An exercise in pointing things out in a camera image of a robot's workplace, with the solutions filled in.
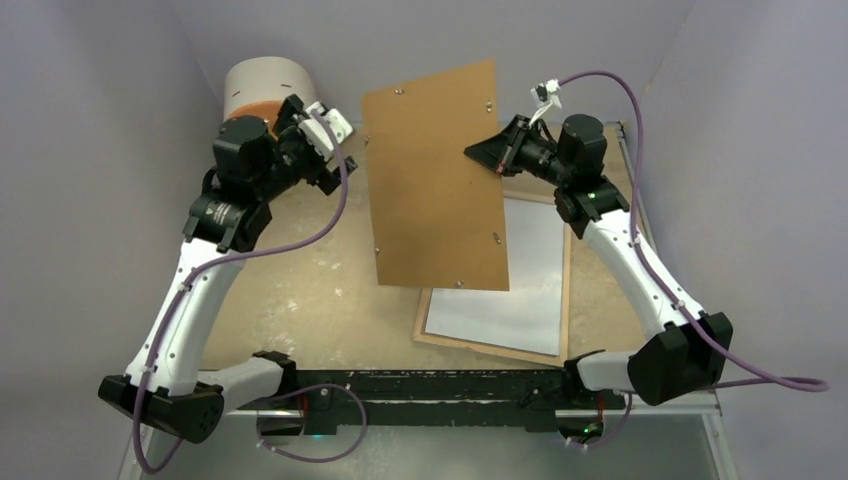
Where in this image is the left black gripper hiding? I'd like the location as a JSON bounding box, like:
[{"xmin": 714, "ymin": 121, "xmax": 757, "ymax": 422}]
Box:
[{"xmin": 254, "ymin": 96, "xmax": 355, "ymax": 202}]

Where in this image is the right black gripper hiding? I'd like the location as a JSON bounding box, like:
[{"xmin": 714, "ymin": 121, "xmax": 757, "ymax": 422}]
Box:
[{"xmin": 468, "ymin": 114, "xmax": 575, "ymax": 187}]

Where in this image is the brown backing board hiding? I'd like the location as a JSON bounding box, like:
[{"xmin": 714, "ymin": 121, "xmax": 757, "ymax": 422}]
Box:
[{"xmin": 362, "ymin": 60, "xmax": 509, "ymax": 291}]

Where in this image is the glossy photo print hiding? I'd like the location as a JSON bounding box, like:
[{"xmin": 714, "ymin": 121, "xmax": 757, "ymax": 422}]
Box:
[{"xmin": 423, "ymin": 197, "xmax": 566, "ymax": 358}]

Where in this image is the white wooden picture frame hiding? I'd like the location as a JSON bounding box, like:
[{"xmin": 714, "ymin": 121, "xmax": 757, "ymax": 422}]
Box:
[{"xmin": 411, "ymin": 192, "xmax": 572, "ymax": 368}]

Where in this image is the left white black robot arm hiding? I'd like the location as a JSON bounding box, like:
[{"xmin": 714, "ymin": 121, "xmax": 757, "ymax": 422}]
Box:
[{"xmin": 98, "ymin": 95, "xmax": 356, "ymax": 444}]

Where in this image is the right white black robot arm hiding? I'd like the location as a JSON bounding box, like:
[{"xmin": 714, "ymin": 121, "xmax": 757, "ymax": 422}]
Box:
[{"xmin": 464, "ymin": 114, "xmax": 733, "ymax": 407}]

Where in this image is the round cabinet with coloured drawers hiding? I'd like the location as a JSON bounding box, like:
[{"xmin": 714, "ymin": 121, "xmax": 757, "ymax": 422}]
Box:
[{"xmin": 223, "ymin": 56, "xmax": 318, "ymax": 123}]

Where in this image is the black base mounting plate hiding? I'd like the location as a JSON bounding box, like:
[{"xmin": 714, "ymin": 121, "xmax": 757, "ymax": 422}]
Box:
[{"xmin": 246, "ymin": 368, "xmax": 626, "ymax": 435}]

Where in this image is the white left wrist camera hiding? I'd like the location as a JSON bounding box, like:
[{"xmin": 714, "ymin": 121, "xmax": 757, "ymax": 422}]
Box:
[{"xmin": 298, "ymin": 101, "xmax": 354, "ymax": 161}]

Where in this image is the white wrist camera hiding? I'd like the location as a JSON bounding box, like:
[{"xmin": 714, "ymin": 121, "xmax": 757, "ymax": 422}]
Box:
[
  {"xmin": 298, "ymin": 101, "xmax": 354, "ymax": 161},
  {"xmin": 528, "ymin": 79, "xmax": 562, "ymax": 127}
]

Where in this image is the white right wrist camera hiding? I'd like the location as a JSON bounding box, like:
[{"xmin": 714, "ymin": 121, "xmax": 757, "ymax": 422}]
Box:
[{"xmin": 528, "ymin": 79, "xmax": 562, "ymax": 127}]

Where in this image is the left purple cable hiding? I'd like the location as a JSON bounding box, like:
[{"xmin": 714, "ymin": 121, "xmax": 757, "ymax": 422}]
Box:
[{"xmin": 132, "ymin": 112, "xmax": 370, "ymax": 476}]

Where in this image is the purple cable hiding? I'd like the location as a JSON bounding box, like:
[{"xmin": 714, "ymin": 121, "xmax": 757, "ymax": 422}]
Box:
[
  {"xmin": 132, "ymin": 112, "xmax": 370, "ymax": 476},
  {"xmin": 533, "ymin": 71, "xmax": 831, "ymax": 452}
]

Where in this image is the aluminium rail frame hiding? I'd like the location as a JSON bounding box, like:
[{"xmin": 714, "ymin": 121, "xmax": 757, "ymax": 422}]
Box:
[{"xmin": 98, "ymin": 352, "xmax": 719, "ymax": 479}]

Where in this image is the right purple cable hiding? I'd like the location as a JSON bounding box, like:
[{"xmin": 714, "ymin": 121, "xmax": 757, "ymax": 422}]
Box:
[{"xmin": 533, "ymin": 71, "xmax": 831, "ymax": 452}]

